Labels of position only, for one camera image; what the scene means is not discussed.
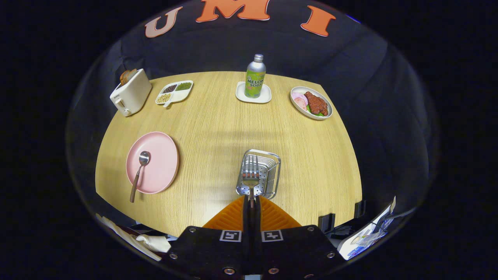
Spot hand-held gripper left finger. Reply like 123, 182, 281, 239
161, 195, 251, 280

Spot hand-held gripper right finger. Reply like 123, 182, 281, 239
251, 196, 347, 279

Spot metal fork with wooden handle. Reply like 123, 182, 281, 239
242, 155, 260, 208

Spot metal spoon with wooden handle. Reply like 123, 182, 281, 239
130, 151, 151, 203

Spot metal cutlery basket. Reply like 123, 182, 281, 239
235, 149, 281, 200

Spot white crumpled cloth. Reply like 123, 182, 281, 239
136, 234, 172, 252

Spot pink round plate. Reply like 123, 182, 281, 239
126, 131, 179, 194

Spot white printed papers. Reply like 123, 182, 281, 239
338, 196, 397, 260

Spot white square coaster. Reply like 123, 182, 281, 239
235, 81, 272, 104

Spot white oval plate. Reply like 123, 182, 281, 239
290, 86, 333, 120

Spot sliced pink ham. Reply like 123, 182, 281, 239
291, 93, 309, 111

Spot red-brown meat piece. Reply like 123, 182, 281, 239
304, 91, 328, 116

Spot green and silver soda bottle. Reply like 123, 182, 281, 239
244, 54, 267, 98

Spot white divided dish with beans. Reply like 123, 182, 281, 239
155, 80, 194, 107

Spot white toaster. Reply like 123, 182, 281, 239
110, 69, 153, 117

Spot brown toasted bread slices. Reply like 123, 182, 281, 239
119, 68, 137, 86

